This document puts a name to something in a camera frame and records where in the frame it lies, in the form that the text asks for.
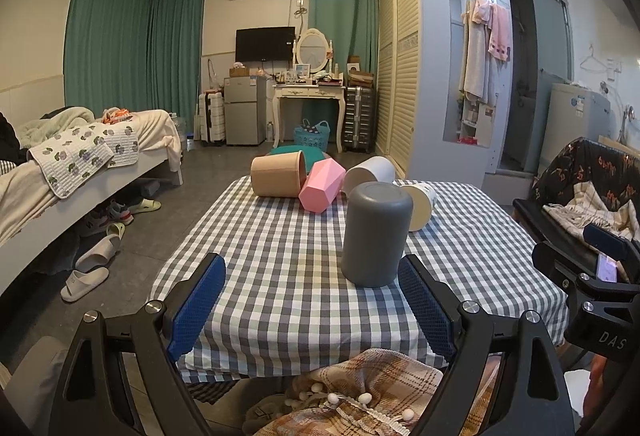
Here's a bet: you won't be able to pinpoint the narrow green curtain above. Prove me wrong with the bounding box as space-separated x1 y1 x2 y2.
309 0 383 83

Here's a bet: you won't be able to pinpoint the cardboard boxes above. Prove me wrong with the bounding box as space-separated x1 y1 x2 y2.
347 56 375 88

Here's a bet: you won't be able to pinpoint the cream louvred wardrobe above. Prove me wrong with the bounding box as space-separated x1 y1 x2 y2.
375 0 501 173

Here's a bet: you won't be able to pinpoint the white washing machine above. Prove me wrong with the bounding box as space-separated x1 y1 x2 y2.
537 83 614 177

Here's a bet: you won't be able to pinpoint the blue laundry basket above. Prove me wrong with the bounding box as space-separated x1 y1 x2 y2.
293 119 331 152

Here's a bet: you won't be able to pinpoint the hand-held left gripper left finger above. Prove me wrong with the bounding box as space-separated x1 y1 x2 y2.
47 252 228 436

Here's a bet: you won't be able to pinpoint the bed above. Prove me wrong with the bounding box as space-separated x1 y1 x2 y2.
0 109 183 297

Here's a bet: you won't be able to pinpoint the white suitcase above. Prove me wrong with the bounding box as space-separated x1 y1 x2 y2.
199 91 226 145

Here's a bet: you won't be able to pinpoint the dark printed cloth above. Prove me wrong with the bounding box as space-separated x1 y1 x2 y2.
531 139 640 237

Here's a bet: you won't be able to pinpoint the grey cup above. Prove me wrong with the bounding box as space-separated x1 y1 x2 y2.
341 182 415 288

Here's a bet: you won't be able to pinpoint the silver suitcase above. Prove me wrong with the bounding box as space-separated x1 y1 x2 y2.
345 86 376 153

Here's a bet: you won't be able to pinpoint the black chair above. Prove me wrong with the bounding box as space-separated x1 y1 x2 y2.
512 139 640 262

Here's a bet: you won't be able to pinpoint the floral quilted mat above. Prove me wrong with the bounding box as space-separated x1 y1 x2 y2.
27 121 141 199

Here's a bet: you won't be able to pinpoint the small grey fridge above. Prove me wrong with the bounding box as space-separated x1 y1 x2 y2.
223 76 268 146

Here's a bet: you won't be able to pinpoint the white dressing table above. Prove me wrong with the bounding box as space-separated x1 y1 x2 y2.
272 83 347 153

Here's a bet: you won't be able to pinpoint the grey-green fleece blanket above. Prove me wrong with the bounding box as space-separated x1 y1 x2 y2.
15 106 96 152

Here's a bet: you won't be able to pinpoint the beige plaid scarf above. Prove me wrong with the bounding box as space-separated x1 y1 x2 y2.
544 181 640 239

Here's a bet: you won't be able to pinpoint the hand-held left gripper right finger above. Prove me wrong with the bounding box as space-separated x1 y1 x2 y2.
397 253 578 436

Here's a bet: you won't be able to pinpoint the wire clothes hanger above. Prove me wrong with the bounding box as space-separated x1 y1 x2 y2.
579 44 609 72

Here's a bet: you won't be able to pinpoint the cream white cup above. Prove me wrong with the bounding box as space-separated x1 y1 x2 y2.
400 183 438 233

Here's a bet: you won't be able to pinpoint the wide green curtain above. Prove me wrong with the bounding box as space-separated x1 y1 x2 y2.
64 0 207 117

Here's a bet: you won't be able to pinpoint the person's right forearm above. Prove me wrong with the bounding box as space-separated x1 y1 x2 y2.
582 352 640 419

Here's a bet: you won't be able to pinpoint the long pink towel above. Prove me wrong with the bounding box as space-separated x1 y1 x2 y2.
487 4 513 62

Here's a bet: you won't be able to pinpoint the white towel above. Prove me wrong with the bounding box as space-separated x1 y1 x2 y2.
461 0 490 103

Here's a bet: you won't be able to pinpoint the pink faceted cup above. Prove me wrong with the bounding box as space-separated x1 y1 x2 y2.
299 159 347 214

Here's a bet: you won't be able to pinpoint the white slipper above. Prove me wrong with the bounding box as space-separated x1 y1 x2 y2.
61 267 110 302
75 236 121 273

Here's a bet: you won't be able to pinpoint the plaid pom-pom blanket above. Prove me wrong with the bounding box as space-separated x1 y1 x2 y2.
245 348 501 436

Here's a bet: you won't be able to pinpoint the black television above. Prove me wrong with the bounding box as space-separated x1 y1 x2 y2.
235 27 296 62

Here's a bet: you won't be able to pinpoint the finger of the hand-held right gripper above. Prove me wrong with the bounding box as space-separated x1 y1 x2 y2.
584 222 640 262
531 241 583 289

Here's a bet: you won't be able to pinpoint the tan cup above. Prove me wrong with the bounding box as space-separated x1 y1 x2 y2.
250 150 307 198

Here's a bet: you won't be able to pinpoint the oval white mirror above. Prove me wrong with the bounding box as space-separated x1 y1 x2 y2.
295 27 332 73

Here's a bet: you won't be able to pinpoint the teal cup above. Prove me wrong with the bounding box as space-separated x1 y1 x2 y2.
269 145 328 172

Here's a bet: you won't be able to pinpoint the pair of sneakers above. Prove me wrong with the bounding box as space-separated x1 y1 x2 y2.
82 201 135 235

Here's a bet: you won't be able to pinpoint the grey checked tablecloth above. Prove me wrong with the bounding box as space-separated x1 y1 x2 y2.
150 176 571 384

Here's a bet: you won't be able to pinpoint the orange clothes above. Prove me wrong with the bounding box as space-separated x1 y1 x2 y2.
102 108 137 124

